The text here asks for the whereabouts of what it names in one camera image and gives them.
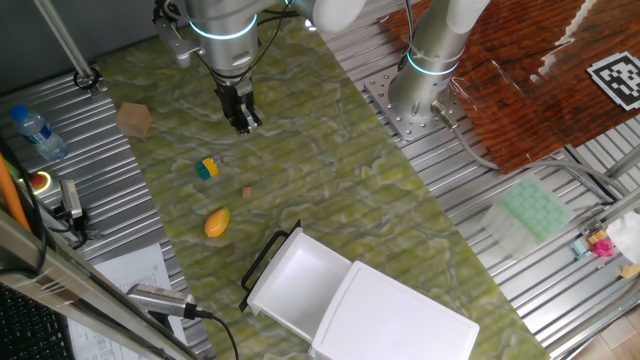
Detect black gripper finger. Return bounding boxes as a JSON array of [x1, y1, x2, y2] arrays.
[[227, 104, 247, 135], [243, 103, 264, 132]]

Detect yellow toy mango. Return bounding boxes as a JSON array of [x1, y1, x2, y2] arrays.
[[203, 206, 232, 239]]

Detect white drawer cabinet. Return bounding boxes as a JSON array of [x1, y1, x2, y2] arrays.
[[308, 259, 481, 360]]

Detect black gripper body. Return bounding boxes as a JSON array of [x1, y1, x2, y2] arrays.
[[213, 79, 257, 117]]

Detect green marble pattern mat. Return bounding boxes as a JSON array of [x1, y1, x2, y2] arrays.
[[94, 0, 551, 360]]

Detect printed paper sheet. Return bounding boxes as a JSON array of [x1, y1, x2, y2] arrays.
[[67, 242, 189, 360]]

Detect white tissue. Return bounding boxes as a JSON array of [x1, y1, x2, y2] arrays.
[[604, 209, 640, 265]]

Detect grey base cable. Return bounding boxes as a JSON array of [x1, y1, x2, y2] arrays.
[[430, 99, 636, 199]]

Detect orange pole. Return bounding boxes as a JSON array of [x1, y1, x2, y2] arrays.
[[0, 152, 32, 234]]

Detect black white marker tag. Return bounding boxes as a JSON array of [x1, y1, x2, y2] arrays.
[[585, 51, 640, 112]]

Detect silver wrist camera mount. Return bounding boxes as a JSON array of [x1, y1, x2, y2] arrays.
[[151, 0, 202, 69]]

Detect aluminium frame beam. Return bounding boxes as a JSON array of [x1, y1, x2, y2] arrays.
[[0, 207, 201, 360]]

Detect small silver camera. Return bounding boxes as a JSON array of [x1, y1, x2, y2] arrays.
[[58, 178, 84, 221]]

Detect large wooden cube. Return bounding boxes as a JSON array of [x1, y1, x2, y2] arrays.
[[115, 101, 153, 140]]

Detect black keyboard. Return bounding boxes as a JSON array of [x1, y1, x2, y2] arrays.
[[0, 282, 76, 360]]

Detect yellow teal toy brick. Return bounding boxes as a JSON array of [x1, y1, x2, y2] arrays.
[[195, 155, 225, 182]]

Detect pink toy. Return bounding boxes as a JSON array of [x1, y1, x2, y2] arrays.
[[592, 237, 616, 258]]

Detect metal tripod pole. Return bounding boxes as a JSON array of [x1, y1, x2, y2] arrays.
[[32, 0, 104, 95]]

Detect clear plastic water bottle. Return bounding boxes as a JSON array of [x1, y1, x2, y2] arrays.
[[9, 104, 70, 162]]

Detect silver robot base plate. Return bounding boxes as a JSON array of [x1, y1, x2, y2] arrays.
[[363, 67, 481, 142]]

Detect red emergency stop button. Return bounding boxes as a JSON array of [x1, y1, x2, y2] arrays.
[[27, 169, 54, 196]]

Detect orange woven cloth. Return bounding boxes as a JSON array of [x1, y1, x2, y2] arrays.
[[377, 0, 640, 175]]

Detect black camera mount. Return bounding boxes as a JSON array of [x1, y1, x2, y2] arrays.
[[51, 207, 102, 242]]

